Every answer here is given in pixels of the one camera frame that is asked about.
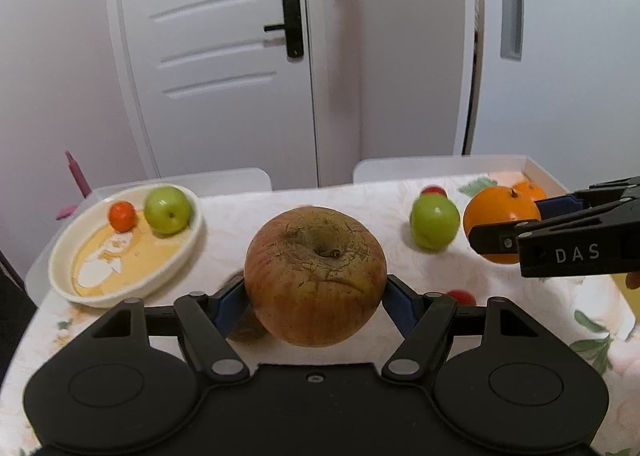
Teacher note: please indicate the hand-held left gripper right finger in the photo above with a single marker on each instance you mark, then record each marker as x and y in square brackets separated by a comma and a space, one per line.
[397, 301]

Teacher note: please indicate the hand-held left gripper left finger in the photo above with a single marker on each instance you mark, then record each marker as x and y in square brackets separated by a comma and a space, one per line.
[230, 301]

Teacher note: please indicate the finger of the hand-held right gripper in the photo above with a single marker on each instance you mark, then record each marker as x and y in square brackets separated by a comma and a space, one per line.
[557, 206]
[500, 238]

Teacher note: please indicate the large orange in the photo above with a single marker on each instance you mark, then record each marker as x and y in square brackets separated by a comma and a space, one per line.
[532, 191]
[500, 208]

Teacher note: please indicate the small red tomato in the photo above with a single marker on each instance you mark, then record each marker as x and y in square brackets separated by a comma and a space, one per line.
[433, 191]
[460, 296]

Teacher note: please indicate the green apple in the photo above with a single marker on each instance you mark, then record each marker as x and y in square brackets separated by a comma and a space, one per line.
[168, 210]
[434, 223]

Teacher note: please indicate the large russet red apple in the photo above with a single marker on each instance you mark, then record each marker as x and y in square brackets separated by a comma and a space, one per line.
[315, 286]

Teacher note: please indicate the cream oval plate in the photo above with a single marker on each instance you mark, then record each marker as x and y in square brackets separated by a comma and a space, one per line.
[125, 261]

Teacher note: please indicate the white tray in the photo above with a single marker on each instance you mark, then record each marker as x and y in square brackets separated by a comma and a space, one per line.
[545, 174]

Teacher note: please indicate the floral tablecloth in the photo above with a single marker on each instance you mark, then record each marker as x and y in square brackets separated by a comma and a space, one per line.
[350, 201]

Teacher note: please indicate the white chair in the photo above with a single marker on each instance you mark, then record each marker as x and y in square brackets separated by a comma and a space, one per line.
[400, 167]
[225, 181]

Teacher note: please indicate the white door with narrow window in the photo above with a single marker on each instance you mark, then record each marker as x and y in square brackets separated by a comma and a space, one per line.
[565, 86]

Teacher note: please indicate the small orange tangerine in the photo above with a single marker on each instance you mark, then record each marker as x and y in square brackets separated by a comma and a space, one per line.
[122, 216]

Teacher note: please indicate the white panelled door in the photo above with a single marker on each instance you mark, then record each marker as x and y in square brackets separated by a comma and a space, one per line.
[225, 101]

